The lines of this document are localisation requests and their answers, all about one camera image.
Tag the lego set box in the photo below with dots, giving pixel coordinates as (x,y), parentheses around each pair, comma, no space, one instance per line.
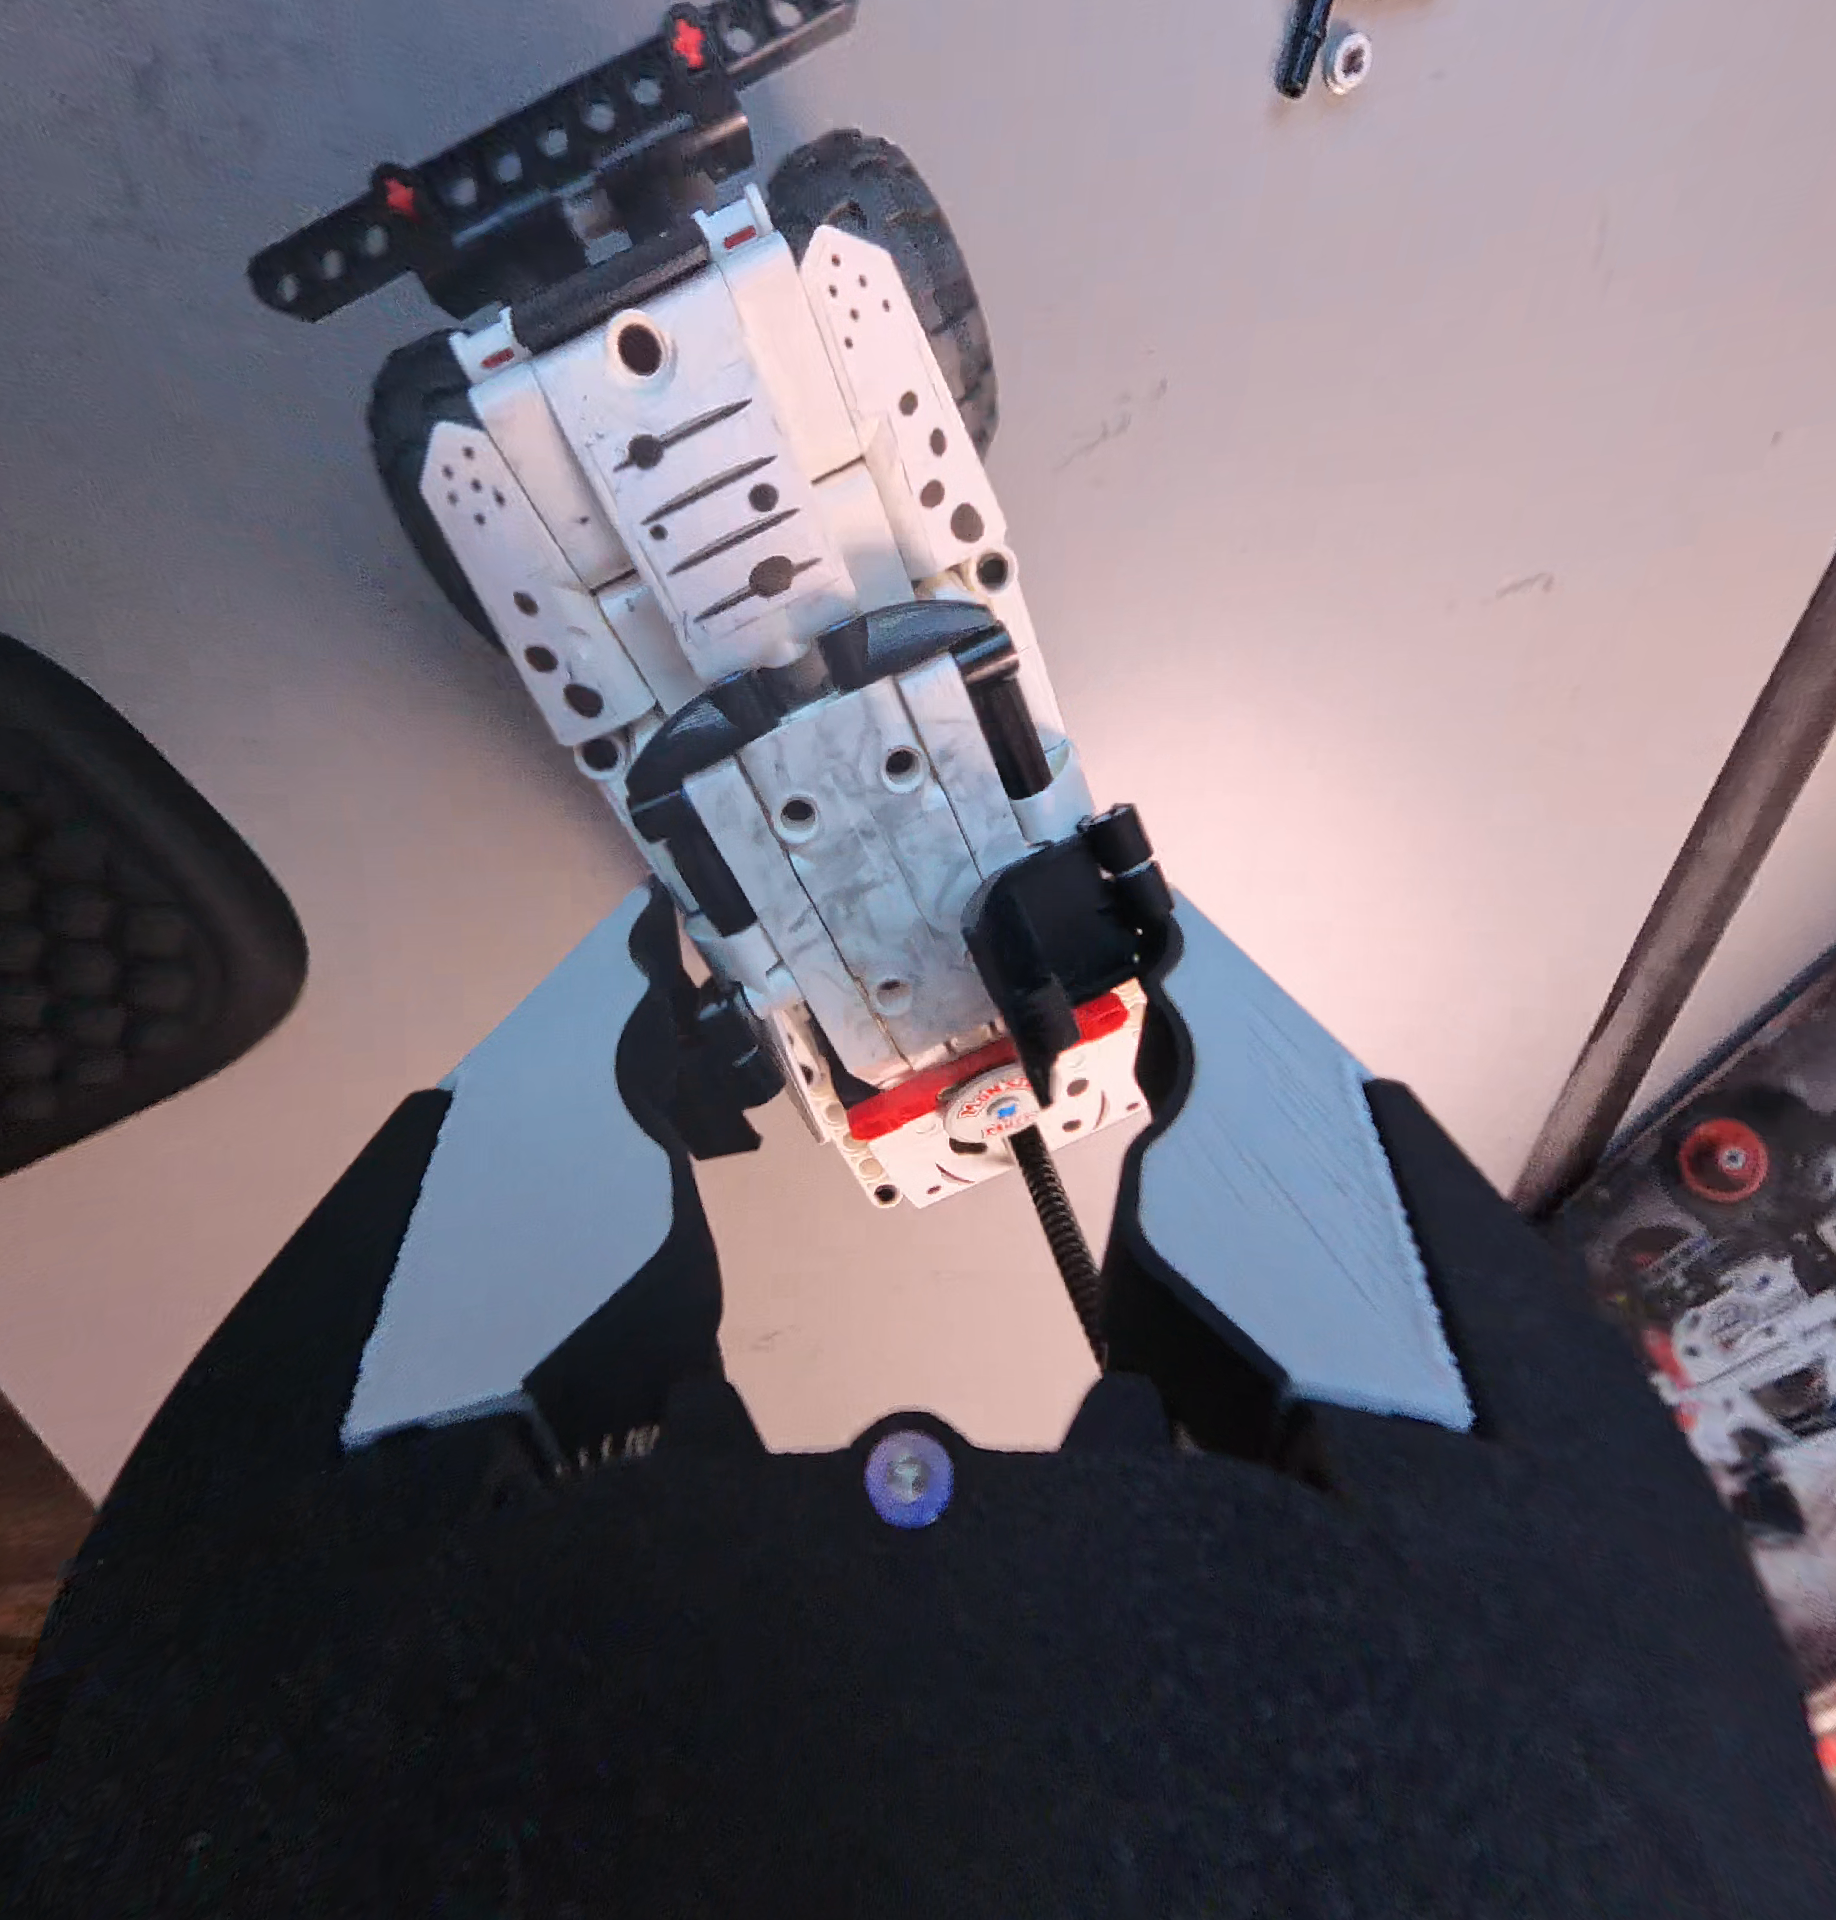
(1760,1320)

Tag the small white lego piece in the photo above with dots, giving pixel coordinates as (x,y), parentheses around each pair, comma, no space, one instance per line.
(1353,57)

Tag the small black lego pin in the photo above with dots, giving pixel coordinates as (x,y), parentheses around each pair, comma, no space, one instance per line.
(1308,47)

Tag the black quilted chair armrest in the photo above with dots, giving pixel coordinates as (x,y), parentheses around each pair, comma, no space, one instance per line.
(93,903)

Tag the white lego truck model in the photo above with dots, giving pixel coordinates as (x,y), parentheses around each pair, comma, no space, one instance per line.
(770,750)

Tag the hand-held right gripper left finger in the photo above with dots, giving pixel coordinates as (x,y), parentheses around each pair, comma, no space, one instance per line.
(513,1233)

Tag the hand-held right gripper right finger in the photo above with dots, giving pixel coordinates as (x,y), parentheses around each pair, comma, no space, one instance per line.
(1296,1233)

